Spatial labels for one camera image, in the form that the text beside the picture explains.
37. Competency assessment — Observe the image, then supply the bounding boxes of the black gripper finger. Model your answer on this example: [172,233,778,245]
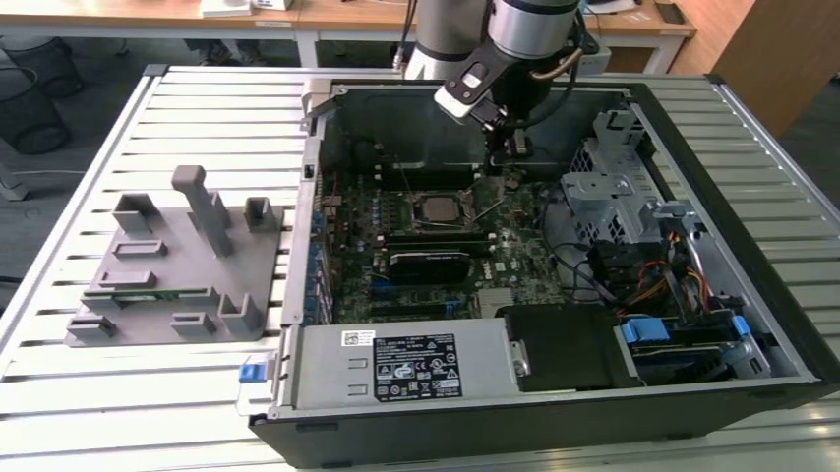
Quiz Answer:
[482,116,533,173]

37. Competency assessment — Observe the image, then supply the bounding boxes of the metal socket cover frame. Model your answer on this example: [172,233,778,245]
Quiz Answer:
[462,169,512,220]

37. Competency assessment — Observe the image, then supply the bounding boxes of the silver square CPU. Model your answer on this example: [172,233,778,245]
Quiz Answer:
[419,193,464,223]

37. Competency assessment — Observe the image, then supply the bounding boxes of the CPU socket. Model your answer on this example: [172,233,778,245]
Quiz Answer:
[404,190,475,233]

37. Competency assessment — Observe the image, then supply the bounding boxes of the RAM slot white clips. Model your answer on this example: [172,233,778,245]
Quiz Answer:
[383,230,495,239]
[375,163,479,173]
[375,175,479,185]
[383,241,495,250]

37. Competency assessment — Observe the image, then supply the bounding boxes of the silver metal drive cage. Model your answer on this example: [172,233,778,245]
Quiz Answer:
[558,108,698,247]

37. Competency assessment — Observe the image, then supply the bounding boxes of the green motherboard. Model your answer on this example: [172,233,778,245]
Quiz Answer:
[318,164,559,325]

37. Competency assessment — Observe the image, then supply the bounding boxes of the black graphics card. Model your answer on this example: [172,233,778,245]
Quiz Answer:
[386,250,472,285]

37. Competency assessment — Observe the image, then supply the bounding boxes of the silver chipset heatsink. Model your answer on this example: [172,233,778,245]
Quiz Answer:
[476,288,520,319]

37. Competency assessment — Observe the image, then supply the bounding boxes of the black expansion slot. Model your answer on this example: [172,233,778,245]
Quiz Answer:
[367,304,460,319]

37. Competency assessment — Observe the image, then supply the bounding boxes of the wooden cabinet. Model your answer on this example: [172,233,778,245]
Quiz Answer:
[667,0,840,140]

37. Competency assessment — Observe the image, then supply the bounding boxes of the black plastic shroud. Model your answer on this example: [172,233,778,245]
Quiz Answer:
[500,303,643,394]

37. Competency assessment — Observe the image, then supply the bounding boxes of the blue disk carrier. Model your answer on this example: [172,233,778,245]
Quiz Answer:
[619,314,750,348]

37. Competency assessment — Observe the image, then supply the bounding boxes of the grey parts rack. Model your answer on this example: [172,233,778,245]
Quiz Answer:
[64,164,287,348]

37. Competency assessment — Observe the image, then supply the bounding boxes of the black rating label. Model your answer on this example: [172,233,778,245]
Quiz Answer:
[371,335,466,400]

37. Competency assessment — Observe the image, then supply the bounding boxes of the white box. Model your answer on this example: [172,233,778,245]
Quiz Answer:
[199,0,255,19]

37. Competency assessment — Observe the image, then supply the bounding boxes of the black hard disk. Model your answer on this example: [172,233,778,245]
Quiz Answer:
[629,343,740,387]

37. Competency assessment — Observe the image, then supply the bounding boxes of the silver power supply unit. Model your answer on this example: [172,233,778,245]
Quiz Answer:
[267,322,526,409]

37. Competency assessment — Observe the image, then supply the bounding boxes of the green RAM stick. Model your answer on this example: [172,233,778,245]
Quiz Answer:
[84,288,215,302]

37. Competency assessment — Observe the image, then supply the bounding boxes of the blue case latch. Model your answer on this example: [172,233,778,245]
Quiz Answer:
[240,360,272,385]

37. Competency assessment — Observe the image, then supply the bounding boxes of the black open PC case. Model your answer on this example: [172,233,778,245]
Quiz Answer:
[245,73,840,471]

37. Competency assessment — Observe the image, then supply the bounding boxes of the black mesh wastebasket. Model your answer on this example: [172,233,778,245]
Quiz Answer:
[12,36,86,99]
[0,66,70,156]

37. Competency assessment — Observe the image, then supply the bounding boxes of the black camera cable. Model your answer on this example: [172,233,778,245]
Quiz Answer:
[523,0,593,130]

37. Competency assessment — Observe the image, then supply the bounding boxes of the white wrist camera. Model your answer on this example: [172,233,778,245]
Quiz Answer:
[431,58,510,120]

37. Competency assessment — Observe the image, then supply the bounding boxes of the black internal cable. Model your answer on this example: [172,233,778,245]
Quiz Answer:
[541,186,618,309]

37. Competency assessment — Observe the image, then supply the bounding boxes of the coloured power wire bundle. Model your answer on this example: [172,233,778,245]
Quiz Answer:
[615,228,723,321]

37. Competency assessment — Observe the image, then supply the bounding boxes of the wooden desk white frame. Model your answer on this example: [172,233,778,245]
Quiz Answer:
[0,0,698,75]

